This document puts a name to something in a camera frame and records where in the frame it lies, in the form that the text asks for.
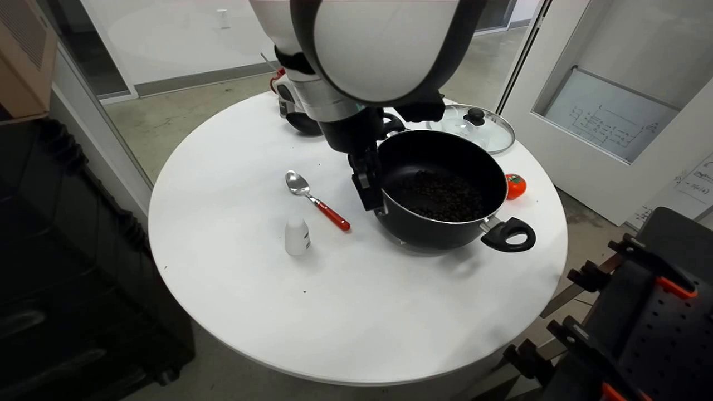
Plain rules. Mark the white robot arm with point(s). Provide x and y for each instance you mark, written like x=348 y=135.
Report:
x=352 y=58

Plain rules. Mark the coffee beans in pot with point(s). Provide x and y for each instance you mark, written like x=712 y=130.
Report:
x=438 y=195

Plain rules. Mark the orange toy tomato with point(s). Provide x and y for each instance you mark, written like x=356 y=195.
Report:
x=515 y=187

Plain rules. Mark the black perforated robot base table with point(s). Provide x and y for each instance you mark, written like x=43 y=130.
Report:
x=650 y=336

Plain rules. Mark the black cooking pot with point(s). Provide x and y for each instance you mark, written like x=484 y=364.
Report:
x=424 y=150

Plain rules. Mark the round white table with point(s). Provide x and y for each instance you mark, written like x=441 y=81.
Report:
x=357 y=308

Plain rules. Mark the glass pot lid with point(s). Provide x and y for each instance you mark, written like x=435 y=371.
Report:
x=478 y=126

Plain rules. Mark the red handled metal spoon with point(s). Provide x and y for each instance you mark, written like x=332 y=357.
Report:
x=301 y=189

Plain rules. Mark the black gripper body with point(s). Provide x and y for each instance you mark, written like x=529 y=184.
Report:
x=361 y=148

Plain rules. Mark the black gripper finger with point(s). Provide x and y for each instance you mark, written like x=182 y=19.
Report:
x=371 y=197

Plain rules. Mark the red bowl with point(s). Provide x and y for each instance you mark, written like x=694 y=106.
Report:
x=301 y=122

